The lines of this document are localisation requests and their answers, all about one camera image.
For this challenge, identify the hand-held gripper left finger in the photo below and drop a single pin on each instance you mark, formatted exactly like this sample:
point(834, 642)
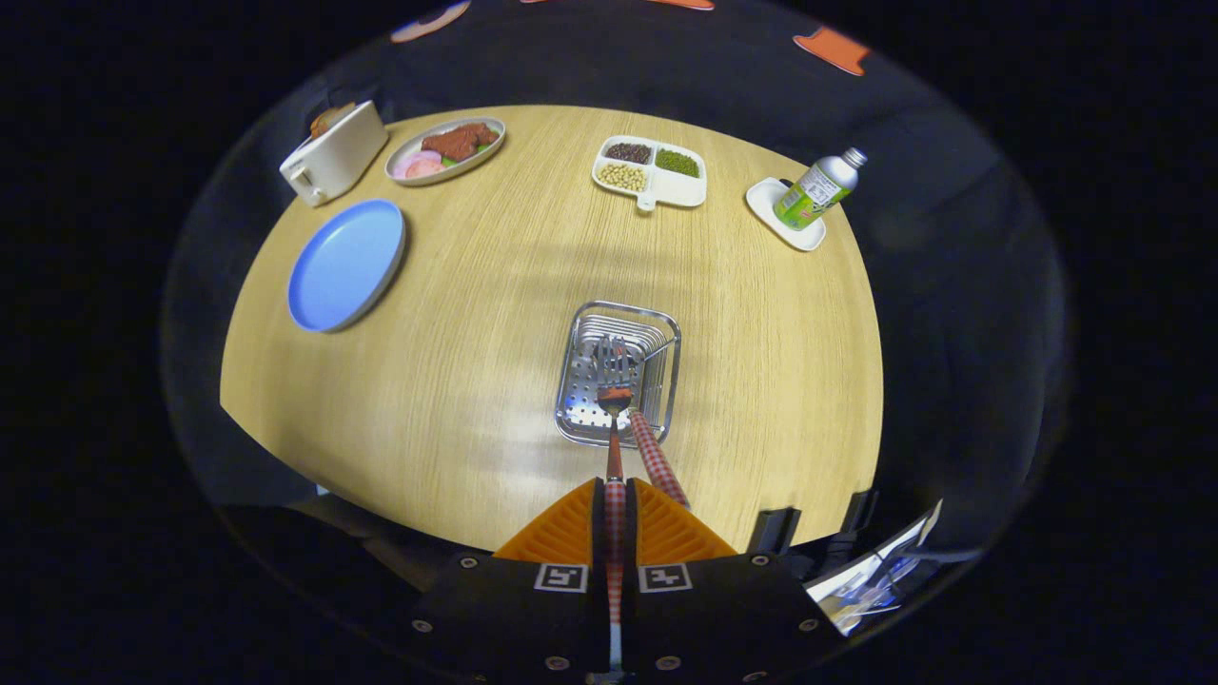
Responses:
point(599, 514)

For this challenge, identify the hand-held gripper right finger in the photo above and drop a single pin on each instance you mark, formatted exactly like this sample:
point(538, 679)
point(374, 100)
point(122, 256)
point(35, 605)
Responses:
point(630, 518)

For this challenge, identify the metal cutlery basket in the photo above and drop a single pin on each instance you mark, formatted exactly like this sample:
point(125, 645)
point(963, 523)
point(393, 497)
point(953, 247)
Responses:
point(580, 400)

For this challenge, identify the black table clamp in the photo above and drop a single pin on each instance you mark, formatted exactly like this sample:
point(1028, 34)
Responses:
point(858, 511)
point(773, 530)

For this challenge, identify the white divided tray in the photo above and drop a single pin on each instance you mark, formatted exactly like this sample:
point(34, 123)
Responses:
point(680, 190)

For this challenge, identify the yellow beans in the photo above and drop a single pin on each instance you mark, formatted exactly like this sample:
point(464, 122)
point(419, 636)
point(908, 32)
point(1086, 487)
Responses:
point(622, 177)

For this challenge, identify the white coaster dish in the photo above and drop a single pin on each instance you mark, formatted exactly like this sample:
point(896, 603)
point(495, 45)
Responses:
point(766, 200)

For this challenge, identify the blue round plate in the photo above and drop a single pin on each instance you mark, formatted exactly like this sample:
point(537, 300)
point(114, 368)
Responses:
point(347, 266)

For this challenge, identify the green beans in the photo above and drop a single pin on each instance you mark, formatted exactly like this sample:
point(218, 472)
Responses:
point(677, 163)

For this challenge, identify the brown beans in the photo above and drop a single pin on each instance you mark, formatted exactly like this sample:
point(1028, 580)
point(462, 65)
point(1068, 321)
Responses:
point(628, 152)

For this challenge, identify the green label metal bottle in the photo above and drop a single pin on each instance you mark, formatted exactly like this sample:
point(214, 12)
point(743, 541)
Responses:
point(814, 190)

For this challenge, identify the green lettuce leaf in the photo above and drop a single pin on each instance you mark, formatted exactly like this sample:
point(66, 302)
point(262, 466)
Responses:
point(481, 149)

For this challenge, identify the pink ham slice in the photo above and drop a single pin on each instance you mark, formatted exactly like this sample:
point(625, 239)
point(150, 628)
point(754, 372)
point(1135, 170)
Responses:
point(419, 166)

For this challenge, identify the brown steak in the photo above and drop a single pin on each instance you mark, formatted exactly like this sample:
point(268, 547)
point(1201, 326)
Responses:
point(461, 141)

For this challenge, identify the grey round plate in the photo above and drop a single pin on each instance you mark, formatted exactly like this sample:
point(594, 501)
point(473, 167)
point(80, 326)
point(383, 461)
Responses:
point(404, 157)

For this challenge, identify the white toaster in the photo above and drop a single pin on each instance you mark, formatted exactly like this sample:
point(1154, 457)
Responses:
point(338, 157)

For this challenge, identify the toast bread slice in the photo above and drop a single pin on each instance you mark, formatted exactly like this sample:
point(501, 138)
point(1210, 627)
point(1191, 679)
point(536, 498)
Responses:
point(328, 119)

